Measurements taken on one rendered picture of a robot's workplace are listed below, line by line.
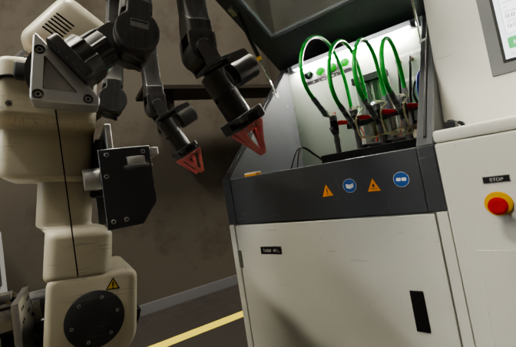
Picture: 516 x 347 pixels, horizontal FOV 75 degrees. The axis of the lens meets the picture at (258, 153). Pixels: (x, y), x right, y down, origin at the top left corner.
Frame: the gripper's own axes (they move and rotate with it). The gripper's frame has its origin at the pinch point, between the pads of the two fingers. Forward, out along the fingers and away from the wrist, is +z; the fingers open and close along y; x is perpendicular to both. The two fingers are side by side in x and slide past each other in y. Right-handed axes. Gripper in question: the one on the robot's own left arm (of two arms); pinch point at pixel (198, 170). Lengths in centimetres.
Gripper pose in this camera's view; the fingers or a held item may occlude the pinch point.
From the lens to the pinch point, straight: 113.5
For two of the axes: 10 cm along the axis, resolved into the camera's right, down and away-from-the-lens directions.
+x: -7.0, 5.4, -4.7
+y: -4.8, 1.4, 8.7
